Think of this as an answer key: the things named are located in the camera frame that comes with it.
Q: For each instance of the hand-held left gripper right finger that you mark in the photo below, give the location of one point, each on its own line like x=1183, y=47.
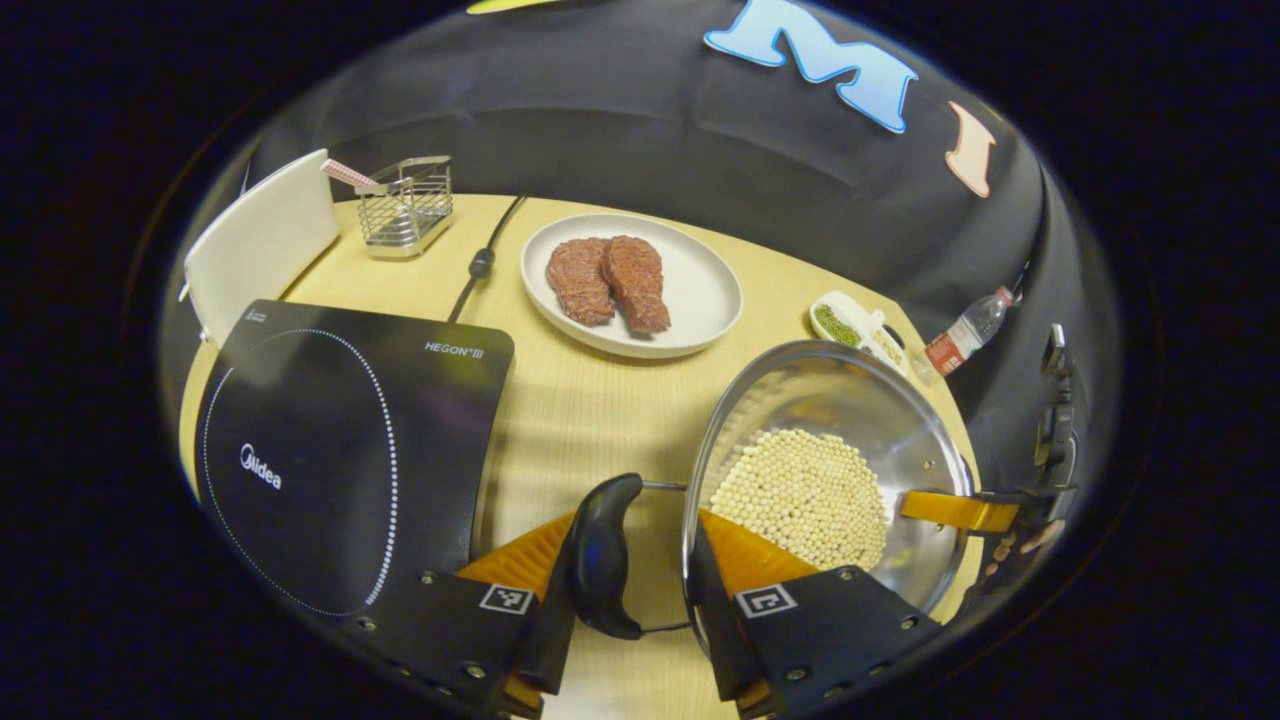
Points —
x=830, y=630

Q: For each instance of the black induction cooktop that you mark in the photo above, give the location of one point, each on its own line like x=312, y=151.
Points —
x=320, y=440

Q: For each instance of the small black bottle cap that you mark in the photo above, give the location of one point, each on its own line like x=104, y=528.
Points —
x=895, y=337

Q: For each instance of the brown meat patty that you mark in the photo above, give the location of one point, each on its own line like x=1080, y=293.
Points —
x=637, y=282
x=578, y=280

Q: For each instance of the white toaster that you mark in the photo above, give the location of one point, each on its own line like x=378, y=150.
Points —
x=262, y=240

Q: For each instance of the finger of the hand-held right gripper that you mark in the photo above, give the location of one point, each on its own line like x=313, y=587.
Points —
x=955, y=511

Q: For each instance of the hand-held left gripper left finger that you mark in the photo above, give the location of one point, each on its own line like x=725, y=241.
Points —
x=450, y=625

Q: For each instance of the clear plastic water bottle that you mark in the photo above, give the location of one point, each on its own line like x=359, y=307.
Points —
x=965, y=335

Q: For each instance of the white divided bean dish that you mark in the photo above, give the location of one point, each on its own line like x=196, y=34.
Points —
x=845, y=322

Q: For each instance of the white round plate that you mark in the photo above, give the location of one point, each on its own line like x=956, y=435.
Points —
x=700, y=290

